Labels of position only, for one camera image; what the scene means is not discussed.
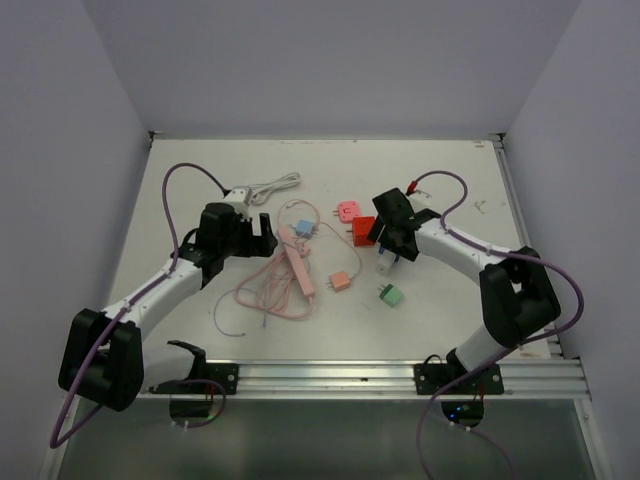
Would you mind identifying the red cube socket adapter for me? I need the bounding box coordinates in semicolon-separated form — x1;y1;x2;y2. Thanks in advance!
348;216;376;247

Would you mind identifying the pink power strip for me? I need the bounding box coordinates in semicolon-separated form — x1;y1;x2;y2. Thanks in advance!
277;226;315;299

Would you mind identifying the white rectangular charger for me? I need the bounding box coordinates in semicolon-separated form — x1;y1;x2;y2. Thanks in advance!
376;256;396;276

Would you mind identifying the pink socket adapter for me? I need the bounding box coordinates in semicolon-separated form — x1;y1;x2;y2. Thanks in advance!
333;200;362;224

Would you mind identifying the blue charger plug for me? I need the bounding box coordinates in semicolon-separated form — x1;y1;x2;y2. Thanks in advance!
295;220;315;239

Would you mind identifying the orange charger plug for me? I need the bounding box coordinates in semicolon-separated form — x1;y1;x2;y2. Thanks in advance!
328;270;352;292

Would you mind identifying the green plug adapter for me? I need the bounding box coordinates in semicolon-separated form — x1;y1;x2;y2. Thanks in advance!
378;283;404;308

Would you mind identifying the blue cube socket adapter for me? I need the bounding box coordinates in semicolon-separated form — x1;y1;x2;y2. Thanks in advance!
378;245;400;263

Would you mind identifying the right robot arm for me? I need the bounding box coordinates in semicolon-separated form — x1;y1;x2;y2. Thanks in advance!
368;188;561;393

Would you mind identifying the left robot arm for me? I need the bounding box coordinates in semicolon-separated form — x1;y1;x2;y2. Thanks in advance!
58;202;277;411

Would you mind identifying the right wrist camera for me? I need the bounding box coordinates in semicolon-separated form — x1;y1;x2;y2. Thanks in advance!
405;180;431;211

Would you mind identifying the thick pink power cord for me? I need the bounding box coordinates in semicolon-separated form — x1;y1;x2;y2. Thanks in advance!
233;242;317;321

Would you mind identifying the light blue usb cable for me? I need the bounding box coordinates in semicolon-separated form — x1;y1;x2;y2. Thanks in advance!
213;289;274;339

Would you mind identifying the white power cord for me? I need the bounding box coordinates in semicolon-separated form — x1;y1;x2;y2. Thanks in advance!
247;172;303;206

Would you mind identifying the aluminium side rail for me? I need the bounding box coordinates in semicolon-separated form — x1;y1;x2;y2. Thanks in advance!
489;133;565;360

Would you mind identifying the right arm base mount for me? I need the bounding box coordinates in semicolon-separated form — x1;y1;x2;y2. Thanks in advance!
413;351;505;429

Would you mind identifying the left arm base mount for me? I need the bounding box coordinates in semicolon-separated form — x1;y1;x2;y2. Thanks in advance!
141;340;239;431

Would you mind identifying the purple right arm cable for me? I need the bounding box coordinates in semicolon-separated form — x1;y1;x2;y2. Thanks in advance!
407;170;586;480

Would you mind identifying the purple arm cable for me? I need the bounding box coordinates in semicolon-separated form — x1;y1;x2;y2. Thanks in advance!
49;162;231;450
407;170;586;480

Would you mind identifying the aluminium front rail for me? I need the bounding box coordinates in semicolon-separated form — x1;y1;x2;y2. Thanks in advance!
64;357;594;401

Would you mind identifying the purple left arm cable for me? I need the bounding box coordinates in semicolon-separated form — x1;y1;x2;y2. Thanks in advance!
49;162;231;450

